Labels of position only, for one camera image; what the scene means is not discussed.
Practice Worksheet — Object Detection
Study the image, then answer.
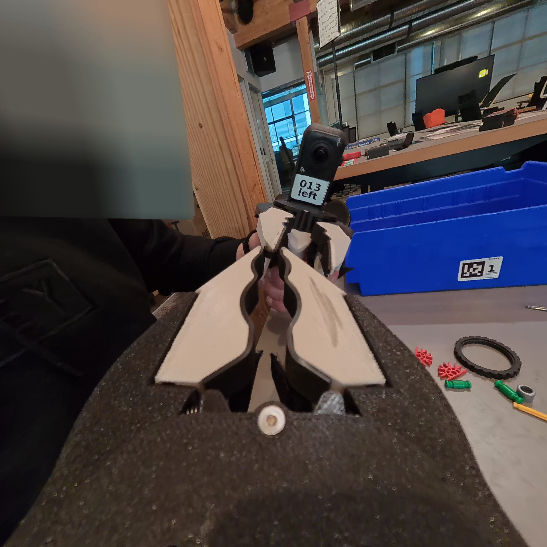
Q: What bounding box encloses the thin yellow toy rod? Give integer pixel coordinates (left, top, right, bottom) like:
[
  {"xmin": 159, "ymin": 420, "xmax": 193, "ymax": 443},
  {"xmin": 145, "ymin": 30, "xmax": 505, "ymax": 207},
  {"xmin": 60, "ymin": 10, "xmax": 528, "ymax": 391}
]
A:
[{"xmin": 512, "ymin": 402, "xmax": 547, "ymax": 422}]

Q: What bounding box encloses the long wooden workbench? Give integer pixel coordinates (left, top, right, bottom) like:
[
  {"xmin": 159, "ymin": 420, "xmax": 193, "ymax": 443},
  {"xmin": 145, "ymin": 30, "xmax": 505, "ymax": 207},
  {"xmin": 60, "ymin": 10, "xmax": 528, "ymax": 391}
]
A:
[{"xmin": 333, "ymin": 109, "xmax": 547, "ymax": 182}]

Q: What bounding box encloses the blue bin with printed tag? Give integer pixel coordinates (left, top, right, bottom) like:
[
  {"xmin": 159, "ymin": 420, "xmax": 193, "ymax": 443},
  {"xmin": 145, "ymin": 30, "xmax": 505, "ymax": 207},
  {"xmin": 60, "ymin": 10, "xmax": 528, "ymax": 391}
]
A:
[{"xmin": 344, "ymin": 161, "xmax": 547, "ymax": 297}]

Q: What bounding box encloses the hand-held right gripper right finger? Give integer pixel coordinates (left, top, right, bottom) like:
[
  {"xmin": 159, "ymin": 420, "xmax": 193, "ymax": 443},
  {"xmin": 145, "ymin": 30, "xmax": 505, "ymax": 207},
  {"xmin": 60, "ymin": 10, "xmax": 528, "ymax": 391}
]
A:
[{"xmin": 278, "ymin": 247, "xmax": 387, "ymax": 389}]

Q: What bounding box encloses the black toy tyre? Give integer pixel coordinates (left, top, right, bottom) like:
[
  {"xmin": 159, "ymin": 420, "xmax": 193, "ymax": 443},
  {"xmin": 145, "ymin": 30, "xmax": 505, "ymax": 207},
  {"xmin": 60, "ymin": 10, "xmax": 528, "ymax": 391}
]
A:
[{"xmin": 454, "ymin": 335, "xmax": 523, "ymax": 381}]

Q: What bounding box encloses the large wooden pillar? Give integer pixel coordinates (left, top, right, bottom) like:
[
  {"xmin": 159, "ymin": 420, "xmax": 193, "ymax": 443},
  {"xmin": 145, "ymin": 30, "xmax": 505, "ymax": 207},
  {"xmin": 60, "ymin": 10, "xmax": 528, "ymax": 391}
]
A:
[{"xmin": 168, "ymin": 0, "xmax": 269, "ymax": 240}]

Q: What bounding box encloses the black blocky object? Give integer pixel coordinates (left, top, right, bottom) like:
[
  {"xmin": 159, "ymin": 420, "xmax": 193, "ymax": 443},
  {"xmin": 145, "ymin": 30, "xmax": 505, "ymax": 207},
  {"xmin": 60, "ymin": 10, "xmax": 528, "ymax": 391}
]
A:
[{"xmin": 479, "ymin": 108, "xmax": 519, "ymax": 132}]

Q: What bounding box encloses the white paper sign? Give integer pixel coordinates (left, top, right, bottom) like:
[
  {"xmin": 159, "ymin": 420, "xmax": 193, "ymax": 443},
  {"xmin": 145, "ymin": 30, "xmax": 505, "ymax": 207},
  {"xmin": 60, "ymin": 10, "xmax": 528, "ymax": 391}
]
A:
[{"xmin": 317, "ymin": 0, "xmax": 341, "ymax": 48}]

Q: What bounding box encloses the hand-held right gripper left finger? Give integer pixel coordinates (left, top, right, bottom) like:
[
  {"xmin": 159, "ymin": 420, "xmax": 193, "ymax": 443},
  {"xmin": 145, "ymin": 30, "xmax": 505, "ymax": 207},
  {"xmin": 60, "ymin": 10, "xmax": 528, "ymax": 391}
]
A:
[{"xmin": 154, "ymin": 246, "xmax": 265, "ymax": 387}]

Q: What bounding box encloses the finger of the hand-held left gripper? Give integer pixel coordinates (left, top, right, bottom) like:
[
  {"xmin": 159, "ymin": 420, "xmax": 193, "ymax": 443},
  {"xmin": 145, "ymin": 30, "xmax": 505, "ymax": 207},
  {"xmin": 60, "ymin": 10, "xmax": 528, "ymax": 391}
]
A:
[
  {"xmin": 317, "ymin": 223, "xmax": 353, "ymax": 279},
  {"xmin": 256, "ymin": 206, "xmax": 296, "ymax": 252}
]

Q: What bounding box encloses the person's dark clothed torso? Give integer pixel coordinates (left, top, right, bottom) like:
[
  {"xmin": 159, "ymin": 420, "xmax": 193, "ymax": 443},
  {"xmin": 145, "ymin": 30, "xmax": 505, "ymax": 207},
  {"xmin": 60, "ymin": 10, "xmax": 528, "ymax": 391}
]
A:
[{"xmin": 0, "ymin": 216, "xmax": 159, "ymax": 532}]

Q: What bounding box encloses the large black monitor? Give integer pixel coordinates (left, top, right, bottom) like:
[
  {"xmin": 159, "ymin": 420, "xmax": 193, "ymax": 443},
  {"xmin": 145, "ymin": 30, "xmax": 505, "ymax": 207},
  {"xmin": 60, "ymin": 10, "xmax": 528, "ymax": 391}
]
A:
[{"xmin": 415, "ymin": 55, "xmax": 495, "ymax": 124}]

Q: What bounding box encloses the person's left hand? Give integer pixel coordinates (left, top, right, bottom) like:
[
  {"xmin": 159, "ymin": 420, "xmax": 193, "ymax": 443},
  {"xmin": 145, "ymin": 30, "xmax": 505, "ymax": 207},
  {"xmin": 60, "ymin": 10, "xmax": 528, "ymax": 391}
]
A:
[{"xmin": 236, "ymin": 230, "xmax": 292, "ymax": 313}]

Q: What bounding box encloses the black wall speaker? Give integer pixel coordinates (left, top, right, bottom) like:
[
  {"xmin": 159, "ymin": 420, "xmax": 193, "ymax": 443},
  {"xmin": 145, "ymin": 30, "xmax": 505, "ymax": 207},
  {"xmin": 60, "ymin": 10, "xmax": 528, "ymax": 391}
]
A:
[{"xmin": 249, "ymin": 45, "xmax": 275, "ymax": 77}]

